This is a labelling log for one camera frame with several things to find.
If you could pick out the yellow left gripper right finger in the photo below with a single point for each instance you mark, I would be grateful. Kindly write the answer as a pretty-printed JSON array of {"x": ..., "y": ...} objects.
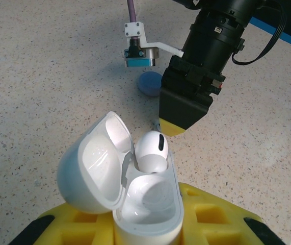
[{"x": 211, "y": 217}]

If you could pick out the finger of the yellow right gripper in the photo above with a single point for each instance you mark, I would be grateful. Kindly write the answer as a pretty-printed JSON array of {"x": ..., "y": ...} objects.
[{"x": 172, "y": 127}]

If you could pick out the round purple earbud case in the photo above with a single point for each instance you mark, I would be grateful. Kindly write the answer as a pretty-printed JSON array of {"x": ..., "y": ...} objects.
[{"x": 149, "y": 83}]

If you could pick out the white earbud charging case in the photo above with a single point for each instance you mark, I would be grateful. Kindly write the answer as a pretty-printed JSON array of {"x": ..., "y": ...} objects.
[{"x": 96, "y": 178}]

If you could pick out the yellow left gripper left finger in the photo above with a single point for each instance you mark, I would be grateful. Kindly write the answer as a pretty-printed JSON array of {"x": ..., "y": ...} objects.
[{"x": 66, "y": 229}]

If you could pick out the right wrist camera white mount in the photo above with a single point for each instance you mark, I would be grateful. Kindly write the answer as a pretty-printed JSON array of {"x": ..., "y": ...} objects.
[{"x": 140, "y": 54}]

